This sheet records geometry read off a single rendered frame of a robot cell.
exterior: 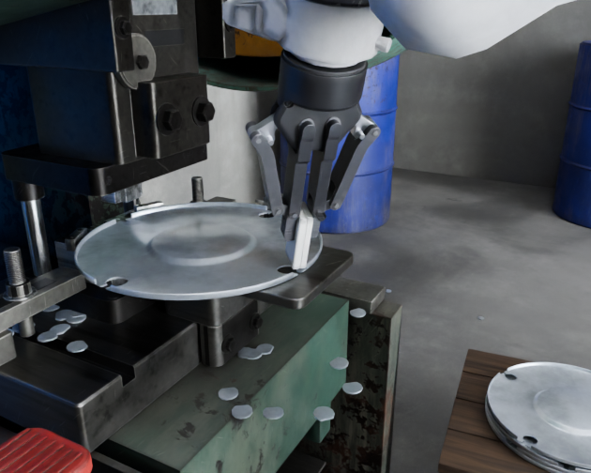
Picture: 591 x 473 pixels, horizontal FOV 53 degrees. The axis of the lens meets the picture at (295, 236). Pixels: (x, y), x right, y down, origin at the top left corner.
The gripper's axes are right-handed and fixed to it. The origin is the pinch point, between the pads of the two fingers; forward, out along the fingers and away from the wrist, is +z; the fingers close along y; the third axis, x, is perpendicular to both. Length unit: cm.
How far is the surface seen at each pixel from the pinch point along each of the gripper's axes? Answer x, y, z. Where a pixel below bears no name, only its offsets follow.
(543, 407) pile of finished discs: -2, 50, 45
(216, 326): -0.2, -8.7, 12.1
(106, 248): 10.7, -19.7, 7.8
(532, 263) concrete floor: 102, 154, 120
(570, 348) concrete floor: 44, 120, 101
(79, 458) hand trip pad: -21.3, -22.7, -0.8
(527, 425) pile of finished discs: -5, 45, 45
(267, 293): -5.3, -4.7, 2.5
